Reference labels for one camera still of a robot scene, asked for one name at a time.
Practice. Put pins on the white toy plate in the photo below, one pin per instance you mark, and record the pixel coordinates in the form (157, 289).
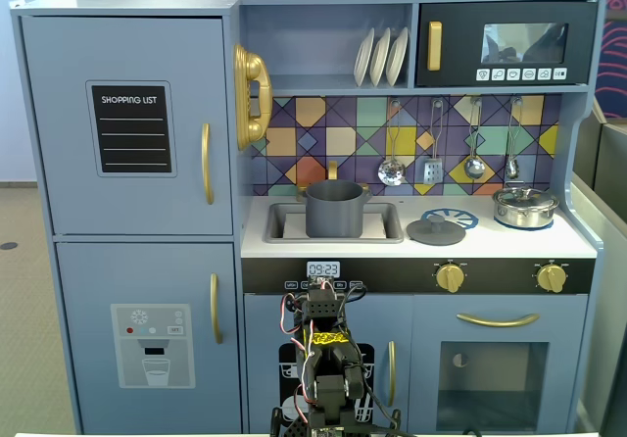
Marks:
(379, 57)
(363, 58)
(397, 56)

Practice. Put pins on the steel slotted spatula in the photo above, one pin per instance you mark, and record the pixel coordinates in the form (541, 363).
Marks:
(433, 171)

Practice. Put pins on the blue toy play kitchen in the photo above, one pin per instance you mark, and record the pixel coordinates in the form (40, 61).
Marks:
(147, 260)

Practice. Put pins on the digital clock display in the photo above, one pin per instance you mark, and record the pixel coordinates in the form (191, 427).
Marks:
(323, 269)

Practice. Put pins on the black shopping list chalkboard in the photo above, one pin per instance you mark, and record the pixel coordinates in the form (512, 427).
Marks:
(131, 128)

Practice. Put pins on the blue oven door with window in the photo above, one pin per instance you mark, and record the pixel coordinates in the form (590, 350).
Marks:
(426, 358)

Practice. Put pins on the steel slotted skimmer spoon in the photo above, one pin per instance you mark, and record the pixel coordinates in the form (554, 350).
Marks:
(391, 172)

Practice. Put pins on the steel ladle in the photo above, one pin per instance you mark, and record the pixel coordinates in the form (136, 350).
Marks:
(473, 167)

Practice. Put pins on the gold toy faucet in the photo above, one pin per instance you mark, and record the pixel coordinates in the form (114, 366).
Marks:
(332, 167)

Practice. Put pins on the blue dishwasher door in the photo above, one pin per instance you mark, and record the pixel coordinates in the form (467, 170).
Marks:
(259, 329)

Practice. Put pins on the black toy microwave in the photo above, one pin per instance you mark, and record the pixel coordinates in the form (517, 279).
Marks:
(455, 45)

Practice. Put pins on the small wrist camera board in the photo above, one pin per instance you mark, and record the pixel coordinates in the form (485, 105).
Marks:
(323, 281)

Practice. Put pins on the gray toy sink basin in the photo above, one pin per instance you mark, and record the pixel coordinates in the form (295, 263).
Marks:
(387, 231)

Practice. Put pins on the blue freezer door with dispenser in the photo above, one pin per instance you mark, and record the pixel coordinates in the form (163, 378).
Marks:
(88, 285)

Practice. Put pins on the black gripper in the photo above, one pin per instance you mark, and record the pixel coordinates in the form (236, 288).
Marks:
(321, 286)

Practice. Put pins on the shiny steel pot with lid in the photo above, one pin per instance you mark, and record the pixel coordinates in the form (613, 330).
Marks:
(524, 208)

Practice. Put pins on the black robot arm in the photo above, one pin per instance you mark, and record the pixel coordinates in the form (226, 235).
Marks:
(330, 388)

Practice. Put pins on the black Dell monitor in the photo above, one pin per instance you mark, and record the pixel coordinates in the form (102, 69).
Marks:
(602, 153)

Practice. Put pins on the gray pot lid with knob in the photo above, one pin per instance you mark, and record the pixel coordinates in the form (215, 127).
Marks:
(436, 231)

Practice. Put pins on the gold toy telephone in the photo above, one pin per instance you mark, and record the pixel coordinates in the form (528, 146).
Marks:
(252, 99)

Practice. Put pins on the blue fridge door with chalkboard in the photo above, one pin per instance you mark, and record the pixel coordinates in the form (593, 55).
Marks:
(59, 162)

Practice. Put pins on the gray rounded desk divider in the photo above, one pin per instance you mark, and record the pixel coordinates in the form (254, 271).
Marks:
(595, 309)

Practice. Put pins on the gray toy cooking pot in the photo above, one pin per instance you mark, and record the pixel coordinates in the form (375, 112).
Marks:
(333, 216)

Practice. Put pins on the gold stove knob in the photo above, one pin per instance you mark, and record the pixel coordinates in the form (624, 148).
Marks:
(449, 277)
(551, 277)

